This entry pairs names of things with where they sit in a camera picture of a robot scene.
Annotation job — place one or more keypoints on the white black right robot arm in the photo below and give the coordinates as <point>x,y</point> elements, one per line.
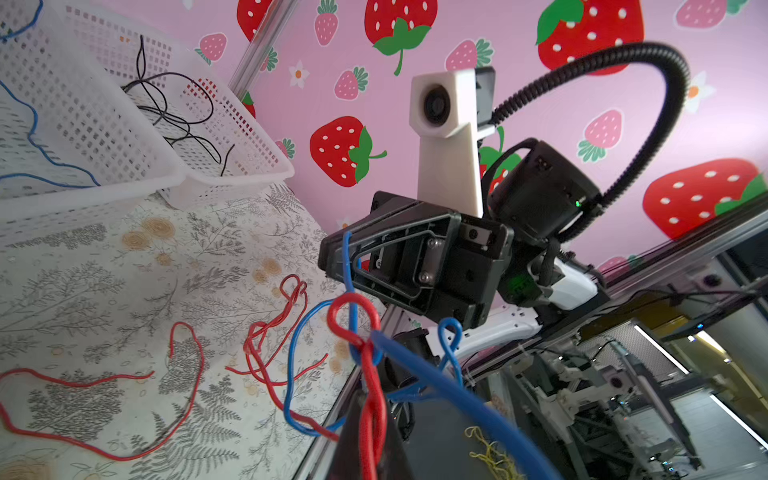
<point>547,201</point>

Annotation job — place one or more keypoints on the white plastic basket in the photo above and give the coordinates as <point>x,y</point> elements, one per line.
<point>75,150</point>
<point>223,151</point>

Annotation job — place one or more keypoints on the white middle plastic basket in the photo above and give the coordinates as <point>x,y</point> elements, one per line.
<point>75,150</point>

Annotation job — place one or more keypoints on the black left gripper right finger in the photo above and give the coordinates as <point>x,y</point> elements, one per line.
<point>394,464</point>

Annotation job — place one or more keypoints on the white right plastic basket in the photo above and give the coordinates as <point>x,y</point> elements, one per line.
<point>223,151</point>

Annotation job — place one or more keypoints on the aluminium right corner post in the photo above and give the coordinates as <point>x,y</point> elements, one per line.
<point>262,23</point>

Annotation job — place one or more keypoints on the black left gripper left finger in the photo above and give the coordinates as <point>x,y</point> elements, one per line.
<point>345,463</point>

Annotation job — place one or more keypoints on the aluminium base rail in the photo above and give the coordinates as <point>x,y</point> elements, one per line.
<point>658,264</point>

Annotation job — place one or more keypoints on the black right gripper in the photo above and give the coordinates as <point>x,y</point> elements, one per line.
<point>427,259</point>

